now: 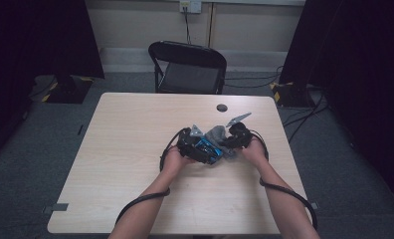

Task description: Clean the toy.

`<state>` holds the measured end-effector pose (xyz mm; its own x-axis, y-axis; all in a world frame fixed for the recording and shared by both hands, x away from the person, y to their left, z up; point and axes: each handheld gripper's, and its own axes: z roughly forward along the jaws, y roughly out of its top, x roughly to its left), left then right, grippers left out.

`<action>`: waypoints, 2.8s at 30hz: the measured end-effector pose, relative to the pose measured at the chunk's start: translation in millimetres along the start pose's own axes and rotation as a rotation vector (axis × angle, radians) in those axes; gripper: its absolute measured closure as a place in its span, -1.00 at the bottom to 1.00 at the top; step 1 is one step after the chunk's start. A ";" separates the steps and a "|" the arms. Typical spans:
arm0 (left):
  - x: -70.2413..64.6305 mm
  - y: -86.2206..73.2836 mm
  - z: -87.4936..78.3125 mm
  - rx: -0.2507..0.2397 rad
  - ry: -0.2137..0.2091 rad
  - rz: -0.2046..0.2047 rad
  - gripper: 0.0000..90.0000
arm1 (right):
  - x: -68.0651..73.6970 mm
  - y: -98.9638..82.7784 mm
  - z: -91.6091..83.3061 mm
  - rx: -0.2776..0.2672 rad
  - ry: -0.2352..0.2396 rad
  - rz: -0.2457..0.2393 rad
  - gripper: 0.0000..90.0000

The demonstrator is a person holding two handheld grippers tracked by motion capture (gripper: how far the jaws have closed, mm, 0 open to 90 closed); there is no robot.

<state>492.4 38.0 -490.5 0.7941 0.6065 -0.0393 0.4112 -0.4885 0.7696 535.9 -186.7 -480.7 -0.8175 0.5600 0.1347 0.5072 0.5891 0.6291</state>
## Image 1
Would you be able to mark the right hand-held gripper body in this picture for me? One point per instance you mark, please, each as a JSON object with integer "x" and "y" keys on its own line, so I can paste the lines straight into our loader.
{"x": 241, "y": 136}

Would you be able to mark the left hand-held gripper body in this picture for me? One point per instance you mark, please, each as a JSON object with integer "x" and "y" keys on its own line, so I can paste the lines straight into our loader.
{"x": 188, "y": 146}

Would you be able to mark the blue toy car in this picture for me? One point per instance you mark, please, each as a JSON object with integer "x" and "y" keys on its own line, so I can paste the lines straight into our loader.
{"x": 209, "y": 150}

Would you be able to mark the grey cloth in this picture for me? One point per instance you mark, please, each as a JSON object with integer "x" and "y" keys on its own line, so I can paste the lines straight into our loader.
{"x": 220, "y": 134}

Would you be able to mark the person's left hand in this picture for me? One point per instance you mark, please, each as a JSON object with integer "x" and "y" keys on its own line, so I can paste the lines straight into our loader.
{"x": 175, "y": 162}

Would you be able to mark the person's right hand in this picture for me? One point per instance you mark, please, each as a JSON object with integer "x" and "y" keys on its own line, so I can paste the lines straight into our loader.
{"x": 256, "y": 154}

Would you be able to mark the black stand base striped tape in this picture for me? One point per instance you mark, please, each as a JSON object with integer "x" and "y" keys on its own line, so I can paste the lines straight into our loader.
{"x": 69, "y": 91}
{"x": 291, "y": 94}

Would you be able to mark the black folding chair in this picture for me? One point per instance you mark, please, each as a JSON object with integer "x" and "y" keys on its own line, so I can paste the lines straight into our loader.
{"x": 188, "y": 78}

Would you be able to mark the grey tape piece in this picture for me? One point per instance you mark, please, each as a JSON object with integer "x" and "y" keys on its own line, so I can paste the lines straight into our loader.
{"x": 313, "y": 205}
{"x": 57, "y": 207}

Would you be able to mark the black curtain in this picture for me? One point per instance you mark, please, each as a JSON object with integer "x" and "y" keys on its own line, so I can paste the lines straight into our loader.
{"x": 357, "y": 66}
{"x": 36, "y": 40}

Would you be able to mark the white wall socket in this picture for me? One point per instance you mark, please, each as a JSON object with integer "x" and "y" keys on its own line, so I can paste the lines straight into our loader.
{"x": 190, "y": 6}

